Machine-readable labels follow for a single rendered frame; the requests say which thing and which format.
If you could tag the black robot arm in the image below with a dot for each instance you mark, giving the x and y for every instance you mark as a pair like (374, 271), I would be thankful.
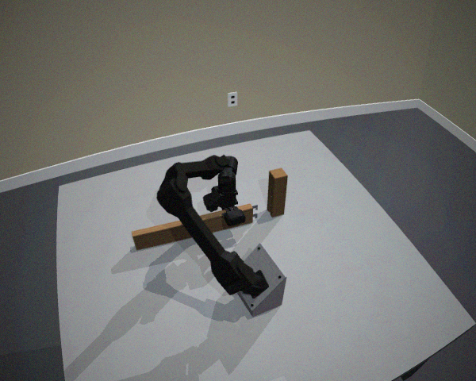
(173, 195)

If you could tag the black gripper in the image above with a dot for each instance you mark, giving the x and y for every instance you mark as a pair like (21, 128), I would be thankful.
(233, 215)

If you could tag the wooden side rail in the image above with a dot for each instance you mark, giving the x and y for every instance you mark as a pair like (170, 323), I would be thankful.
(175, 231)

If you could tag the brown wooden post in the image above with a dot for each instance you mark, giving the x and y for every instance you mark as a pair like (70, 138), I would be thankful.
(277, 192)

